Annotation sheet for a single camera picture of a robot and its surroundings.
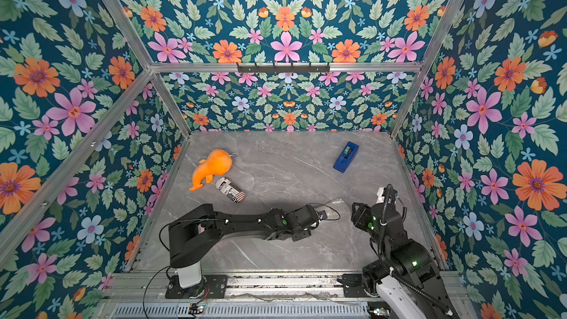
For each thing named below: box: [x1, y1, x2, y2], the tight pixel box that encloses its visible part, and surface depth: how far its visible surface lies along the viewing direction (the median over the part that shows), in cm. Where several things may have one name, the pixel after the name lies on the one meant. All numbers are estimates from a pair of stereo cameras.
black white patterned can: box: [215, 177, 246, 204], surface depth 96 cm
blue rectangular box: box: [332, 141, 360, 174], surface depth 106 cm
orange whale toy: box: [189, 149, 233, 192], surface depth 101 cm
